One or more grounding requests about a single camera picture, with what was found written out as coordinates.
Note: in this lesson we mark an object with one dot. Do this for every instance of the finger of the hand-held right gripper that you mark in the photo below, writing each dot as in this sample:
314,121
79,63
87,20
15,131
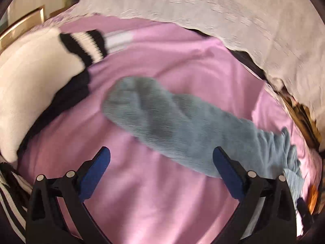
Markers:
303,209

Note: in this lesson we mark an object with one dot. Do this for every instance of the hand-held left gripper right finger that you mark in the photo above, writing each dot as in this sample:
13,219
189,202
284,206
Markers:
226,167

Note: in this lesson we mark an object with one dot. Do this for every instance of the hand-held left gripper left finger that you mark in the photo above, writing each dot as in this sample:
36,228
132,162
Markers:
97,167

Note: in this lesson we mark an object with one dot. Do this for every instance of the blue-grey fuzzy garment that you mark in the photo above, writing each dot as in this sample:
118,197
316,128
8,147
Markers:
162,111

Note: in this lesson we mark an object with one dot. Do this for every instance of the orange thing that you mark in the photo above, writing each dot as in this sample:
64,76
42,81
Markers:
313,198

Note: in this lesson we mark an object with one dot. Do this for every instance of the pink cloth sheet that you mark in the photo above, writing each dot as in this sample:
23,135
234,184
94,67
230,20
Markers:
157,203

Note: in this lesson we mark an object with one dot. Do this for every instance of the dark navy garment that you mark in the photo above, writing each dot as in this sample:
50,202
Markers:
66,99

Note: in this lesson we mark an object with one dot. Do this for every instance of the black and white striped garment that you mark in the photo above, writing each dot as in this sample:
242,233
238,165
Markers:
10,198

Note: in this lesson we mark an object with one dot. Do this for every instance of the brown patterned cloth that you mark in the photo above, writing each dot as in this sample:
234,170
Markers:
302,114

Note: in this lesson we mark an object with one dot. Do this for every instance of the white sock with black stripes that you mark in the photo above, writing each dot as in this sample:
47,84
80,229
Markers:
28,81

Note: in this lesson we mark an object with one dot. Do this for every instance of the black cloth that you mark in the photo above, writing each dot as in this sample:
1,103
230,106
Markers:
246,58

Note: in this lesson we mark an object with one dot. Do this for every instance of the purple floral bedsheet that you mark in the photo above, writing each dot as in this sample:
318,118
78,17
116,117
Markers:
59,20

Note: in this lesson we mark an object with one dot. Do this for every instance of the white lace cloth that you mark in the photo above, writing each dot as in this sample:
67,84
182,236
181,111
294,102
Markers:
228,12

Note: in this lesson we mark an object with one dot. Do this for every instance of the gold picture frame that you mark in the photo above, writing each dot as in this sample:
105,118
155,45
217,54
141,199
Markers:
17,25

